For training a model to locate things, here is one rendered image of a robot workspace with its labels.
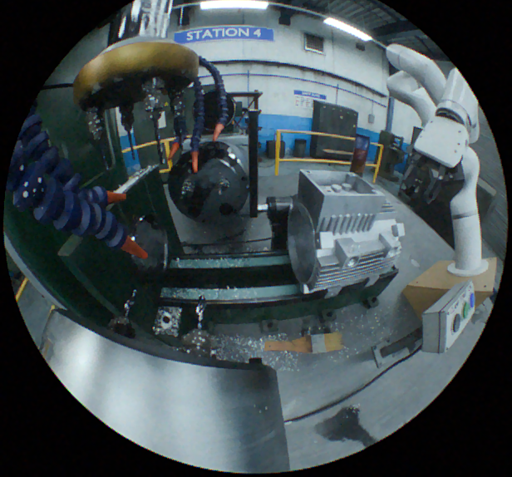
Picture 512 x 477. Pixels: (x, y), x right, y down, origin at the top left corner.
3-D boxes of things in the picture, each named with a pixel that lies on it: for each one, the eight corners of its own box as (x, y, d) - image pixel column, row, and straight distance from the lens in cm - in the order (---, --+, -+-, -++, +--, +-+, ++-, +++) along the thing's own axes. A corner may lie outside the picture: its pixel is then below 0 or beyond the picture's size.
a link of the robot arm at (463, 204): (449, 218, 80) (434, 159, 83) (484, 209, 86) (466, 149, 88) (455, 219, 68) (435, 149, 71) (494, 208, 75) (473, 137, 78)
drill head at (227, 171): (170, 243, 53) (144, 161, 43) (197, 187, 86) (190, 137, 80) (253, 240, 47) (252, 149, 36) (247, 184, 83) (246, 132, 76)
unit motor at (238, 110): (199, 186, 78) (189, 91, 74) (210, 165, 108) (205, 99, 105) (255, 183, 75) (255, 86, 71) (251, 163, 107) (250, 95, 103)
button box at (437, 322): (420, 352, 35) (445, 354, 32) (420, 313, 32) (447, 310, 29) (457, 313, 49) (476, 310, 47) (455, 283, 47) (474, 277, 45)
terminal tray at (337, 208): (314, 239, 25) (325, 195, 22) (294, 204, 33) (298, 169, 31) (372, 232, 32) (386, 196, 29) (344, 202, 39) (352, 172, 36)
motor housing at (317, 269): (302, 309, 35) (333, 238, 20) (283, 245, 46) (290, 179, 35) (376, 288, 45) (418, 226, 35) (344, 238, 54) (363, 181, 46)
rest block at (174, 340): (173, 346, 49) (150, 331, 38) (176, 322, 50) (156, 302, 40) (194, 349, 46) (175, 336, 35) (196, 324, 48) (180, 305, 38)
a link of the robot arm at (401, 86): (471, 178, 73) (435, 189, 68) (463, 181, 84) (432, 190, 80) (406, 61, 89) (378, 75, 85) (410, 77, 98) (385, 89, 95)
